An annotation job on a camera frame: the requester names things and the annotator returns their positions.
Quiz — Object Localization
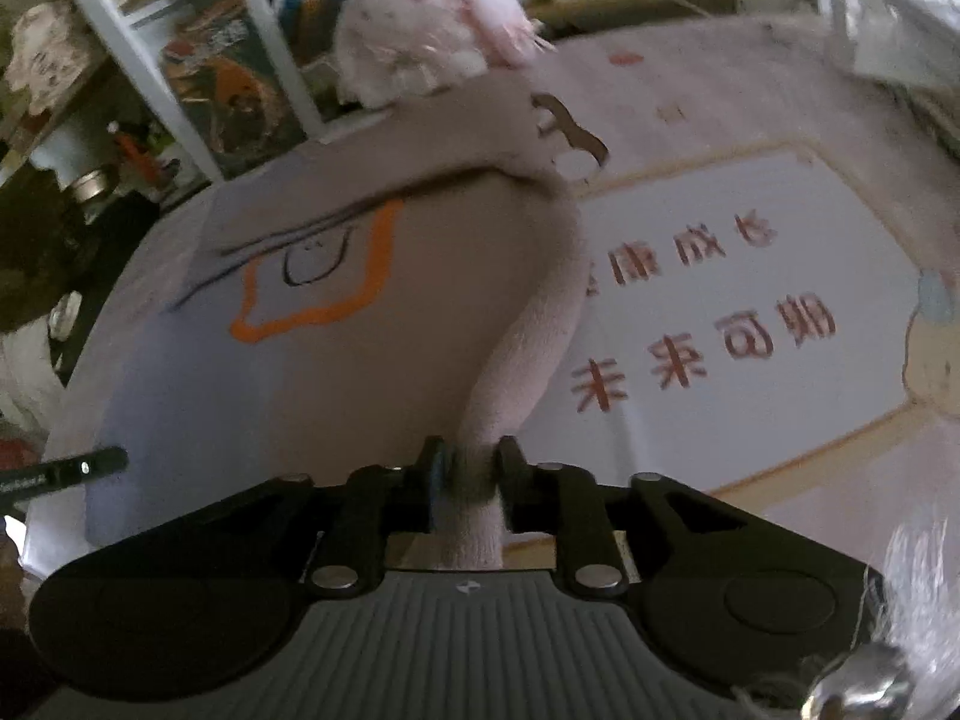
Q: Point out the shiny metal clasp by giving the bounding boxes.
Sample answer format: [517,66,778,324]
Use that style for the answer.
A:
[806,641,916,720]

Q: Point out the lavender and beige sweater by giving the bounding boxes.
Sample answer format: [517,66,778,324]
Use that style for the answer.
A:
[84,73,593,571]

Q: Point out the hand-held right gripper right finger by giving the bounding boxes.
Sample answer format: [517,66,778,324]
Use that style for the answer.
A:
[495,435,758,593]

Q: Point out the round metal tin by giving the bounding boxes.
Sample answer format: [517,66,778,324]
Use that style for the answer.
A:
[71,169,113,203]

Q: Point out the pink and white plush rabbit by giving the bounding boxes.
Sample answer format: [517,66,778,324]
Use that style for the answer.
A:
[334,0,556,110]

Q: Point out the large illustrated book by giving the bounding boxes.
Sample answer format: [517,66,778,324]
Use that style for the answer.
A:
[161,0,308,177]

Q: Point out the white fluffy cloth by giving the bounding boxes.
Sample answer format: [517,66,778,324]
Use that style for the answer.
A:
[877,510,960,698]

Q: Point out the white shelf unit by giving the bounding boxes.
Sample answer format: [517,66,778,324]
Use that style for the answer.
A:
[0,0,826,185]

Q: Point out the pink checked printed table mat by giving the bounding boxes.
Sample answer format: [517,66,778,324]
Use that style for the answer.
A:
[22,11,960,616]

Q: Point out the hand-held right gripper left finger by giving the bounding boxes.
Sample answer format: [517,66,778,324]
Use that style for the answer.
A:
[180,435,455,599]

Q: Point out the white wristwatch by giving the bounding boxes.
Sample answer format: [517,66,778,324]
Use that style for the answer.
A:
[46,291,83,338]

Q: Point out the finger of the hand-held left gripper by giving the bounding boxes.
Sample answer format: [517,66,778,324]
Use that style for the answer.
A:
[0,446,127,500]

